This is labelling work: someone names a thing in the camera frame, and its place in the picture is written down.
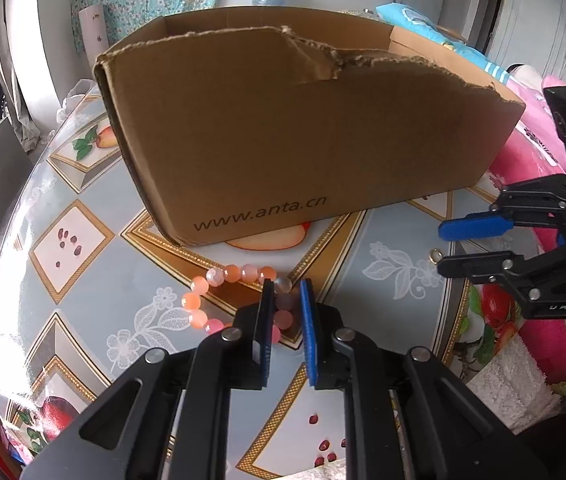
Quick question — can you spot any light blue pillow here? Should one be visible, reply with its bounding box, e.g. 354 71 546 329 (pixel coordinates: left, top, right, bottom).
375 2 519 91

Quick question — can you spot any grey curtain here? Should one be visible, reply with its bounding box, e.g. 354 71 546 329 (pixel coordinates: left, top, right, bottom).
0 0 41 153

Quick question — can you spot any white fluffy towel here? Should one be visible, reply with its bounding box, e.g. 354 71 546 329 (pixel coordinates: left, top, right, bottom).
468 332 561 433

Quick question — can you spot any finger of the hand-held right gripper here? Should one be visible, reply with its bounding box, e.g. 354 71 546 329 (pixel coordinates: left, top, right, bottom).
436 240 566 307
437 174 566 242

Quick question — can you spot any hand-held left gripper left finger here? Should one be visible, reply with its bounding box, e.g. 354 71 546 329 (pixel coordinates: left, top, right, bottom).
20 279 275 480

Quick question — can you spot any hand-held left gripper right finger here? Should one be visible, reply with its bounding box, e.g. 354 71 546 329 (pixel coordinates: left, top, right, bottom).
299 280 549 480

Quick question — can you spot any white panelled door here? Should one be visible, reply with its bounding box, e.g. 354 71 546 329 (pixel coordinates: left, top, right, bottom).
483 0 566 86

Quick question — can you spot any pink orange bead bracelet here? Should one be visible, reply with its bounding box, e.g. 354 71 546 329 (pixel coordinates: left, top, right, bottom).
181 264 296 346

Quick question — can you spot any fruit print tablecloth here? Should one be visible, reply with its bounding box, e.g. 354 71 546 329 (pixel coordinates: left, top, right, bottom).
0 80 544 480

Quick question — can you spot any white paper roll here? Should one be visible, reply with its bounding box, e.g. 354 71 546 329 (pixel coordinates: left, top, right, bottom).
78 2 111 56

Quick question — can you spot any brown cardboard box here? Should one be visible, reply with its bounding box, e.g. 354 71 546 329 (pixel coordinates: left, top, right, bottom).
94 6 526 248

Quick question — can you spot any white plastic bag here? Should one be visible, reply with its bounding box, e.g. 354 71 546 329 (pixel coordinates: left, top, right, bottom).
58 79 96 126

